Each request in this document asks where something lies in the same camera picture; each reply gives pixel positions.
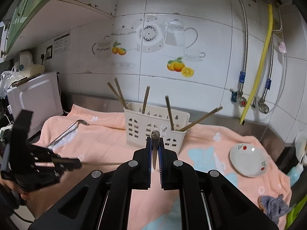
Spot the braided metal hose right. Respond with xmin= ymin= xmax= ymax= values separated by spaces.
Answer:
xmin=251 ymin=35 xmax=275 ymax=114

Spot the wooden chopstick one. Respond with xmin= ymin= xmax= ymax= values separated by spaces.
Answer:
xmin=34 ymin=161 xmax=125 ymax=167

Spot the braided metal hose left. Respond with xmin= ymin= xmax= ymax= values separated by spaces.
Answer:
xmin=226 ymin=0 xmax=249 ymax=107

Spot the metal slotted spoon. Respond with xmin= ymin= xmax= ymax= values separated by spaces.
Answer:
xmin=46 ymin=119 xmax=89 ymax=149

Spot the green wall cabinet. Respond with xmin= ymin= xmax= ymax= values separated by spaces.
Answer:
xmin=0 ymin=0 xmax=63 ymax=58

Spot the wooden chopstick eight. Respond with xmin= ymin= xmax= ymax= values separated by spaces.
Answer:
xmin=178 ymin=106 xmax=223 ymax=132

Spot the wooden chopstick seven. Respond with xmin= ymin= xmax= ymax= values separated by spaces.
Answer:
xmin=142 ymin=86 xmax=150 ymax=114

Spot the white kettle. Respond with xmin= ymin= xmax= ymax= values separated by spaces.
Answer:
xmin=14 ymin=50 xmax=33 ymax=72

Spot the green plastic drying rack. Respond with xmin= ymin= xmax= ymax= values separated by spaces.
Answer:
xmin=285 ymin=196 xmax=306 ymax=229

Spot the wooden chopstick three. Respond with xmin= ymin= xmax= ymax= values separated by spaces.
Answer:
xmin=107 ymin=82 xmax=128 ymax=109

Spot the wall instruction sticker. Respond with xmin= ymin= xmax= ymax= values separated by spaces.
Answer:
xmin=53 ymin=32 xmax=70 ymax=54

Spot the wooden chopstick two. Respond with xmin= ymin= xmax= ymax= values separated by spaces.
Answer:
xmin=151 ymin=130 xmax=160 ymax=170

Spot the grey rag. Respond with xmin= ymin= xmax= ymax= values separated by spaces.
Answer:
xmin=257 ymin=194 xmax=292 ymax=225

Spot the white microwave oven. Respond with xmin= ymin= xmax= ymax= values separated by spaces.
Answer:
xmin=7 ymin=72 xmax=63 ymax=138

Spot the blue detergent bottle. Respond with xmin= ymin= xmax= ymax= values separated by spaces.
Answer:
xmin=287 ymin=163 xmax=304 ymax=187

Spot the wooden chopstick four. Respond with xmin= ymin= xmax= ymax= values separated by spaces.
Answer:
xmin=115 ymin=77 xmax=128 ymax=109

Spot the left hand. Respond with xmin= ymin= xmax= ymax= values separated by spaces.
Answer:
xmin=1 ymin=177 xmax=28 ymax=208

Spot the braided metal hose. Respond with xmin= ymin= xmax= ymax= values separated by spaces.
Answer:
xmin=226 ymin=0 xmax=249 ymax=107
xmin=251 ymin=35 xmax=275 ymax=114

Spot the wooden chopstick nine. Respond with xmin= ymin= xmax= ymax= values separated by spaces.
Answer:
xmin=179 ymin=107 xmax=224 ymax=132

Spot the wooden chopstick ten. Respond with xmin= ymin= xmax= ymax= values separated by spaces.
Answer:
xmin=165 ymin=95 xmax=174 ymax=131

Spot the wall power socket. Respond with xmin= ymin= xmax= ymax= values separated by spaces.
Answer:
xmin=46 ymin=45 xmax=53 ymax=60

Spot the yellow gas hose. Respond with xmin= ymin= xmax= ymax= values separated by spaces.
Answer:
xmin=239 ymin=3 xmax=274 ymax=126

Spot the peach printed towel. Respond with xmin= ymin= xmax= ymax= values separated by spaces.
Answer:
xmin=23 ymin=104 xmax=293 ymax=230

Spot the white floral dish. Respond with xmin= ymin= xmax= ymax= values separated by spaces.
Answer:
xmin=229 ymin=143 xmax=268 ymax=177

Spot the beige plastic utensil holder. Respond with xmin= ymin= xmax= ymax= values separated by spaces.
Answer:
xmin=124 ymin=102 xmax=190 ymax=154

